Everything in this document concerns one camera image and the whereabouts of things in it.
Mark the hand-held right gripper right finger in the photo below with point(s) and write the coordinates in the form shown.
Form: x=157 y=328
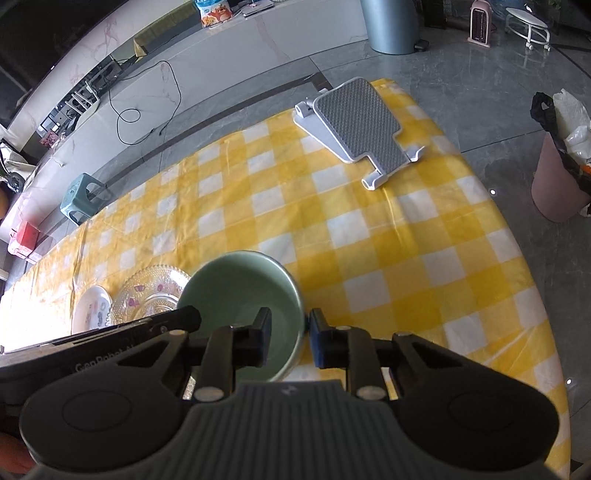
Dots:
x=319 y=344

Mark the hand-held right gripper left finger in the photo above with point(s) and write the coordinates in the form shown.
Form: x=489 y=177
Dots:
x=262 y=334

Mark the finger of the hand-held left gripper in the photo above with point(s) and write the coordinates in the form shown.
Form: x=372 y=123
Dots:
x=182 y=317

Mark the clear patterned glass plate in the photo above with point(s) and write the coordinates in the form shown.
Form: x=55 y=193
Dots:
x=152 y=286

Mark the green ceramic bowl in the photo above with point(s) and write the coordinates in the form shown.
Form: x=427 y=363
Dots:
x=240 y=286

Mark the small white printed plate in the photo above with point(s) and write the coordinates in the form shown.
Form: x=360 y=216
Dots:
x=92 y=304

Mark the yellow checked tablecloth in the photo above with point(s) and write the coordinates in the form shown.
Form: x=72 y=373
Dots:
x=323 y=221

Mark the red box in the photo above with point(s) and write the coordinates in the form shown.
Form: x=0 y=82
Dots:
x=23 y=237

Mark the teal plastic stool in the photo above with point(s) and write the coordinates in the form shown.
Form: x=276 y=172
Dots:
x=83 y=196

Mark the white folding chair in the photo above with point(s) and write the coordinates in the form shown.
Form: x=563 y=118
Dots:
x=355 y=115

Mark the white router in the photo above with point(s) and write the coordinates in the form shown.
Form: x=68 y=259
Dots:
x=85 y=99

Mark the pink trash bin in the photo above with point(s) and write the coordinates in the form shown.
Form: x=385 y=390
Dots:
x=554 y=184

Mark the white marble TV cabinet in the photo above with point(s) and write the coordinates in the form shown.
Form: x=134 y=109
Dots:
x=277 y=37

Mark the colourful snack bag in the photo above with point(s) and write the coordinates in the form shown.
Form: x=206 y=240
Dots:
x=214 y=11

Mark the grey laptop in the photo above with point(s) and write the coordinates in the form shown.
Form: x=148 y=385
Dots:
x=256 y=9

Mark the black trash bag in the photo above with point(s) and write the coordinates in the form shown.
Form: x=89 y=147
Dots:
x=540 y=108

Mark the blue-grey cylindrical pedal bin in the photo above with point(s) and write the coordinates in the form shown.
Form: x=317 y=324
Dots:
x=388 y=23

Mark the white plastic bag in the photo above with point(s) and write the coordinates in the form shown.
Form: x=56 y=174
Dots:
x=572 y=115

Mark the white space heater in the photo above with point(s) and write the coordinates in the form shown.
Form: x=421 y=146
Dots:
x=481 y=23

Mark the white round wheeled stool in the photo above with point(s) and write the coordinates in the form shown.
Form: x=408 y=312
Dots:
x=526 y=18

